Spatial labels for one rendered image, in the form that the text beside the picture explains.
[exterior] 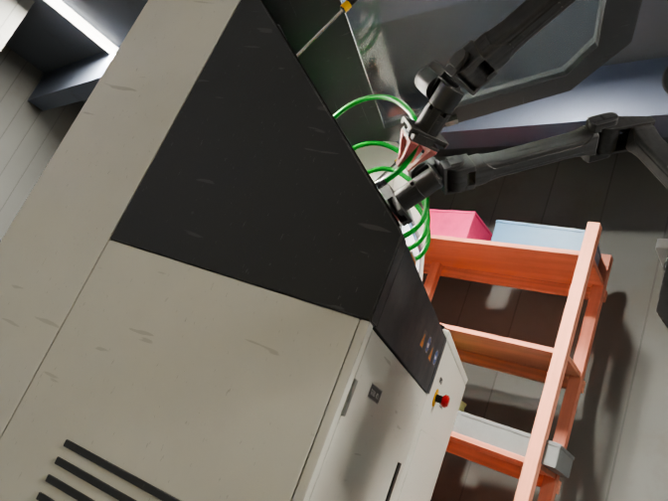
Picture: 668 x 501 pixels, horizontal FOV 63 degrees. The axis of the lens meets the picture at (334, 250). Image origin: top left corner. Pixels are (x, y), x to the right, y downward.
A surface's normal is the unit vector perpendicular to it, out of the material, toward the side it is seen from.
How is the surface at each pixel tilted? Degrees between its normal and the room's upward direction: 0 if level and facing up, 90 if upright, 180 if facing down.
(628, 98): 90
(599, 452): 90
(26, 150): 90
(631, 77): 90
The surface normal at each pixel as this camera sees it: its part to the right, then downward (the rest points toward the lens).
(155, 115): -0.29, -0.40
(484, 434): -0.50, -0.44
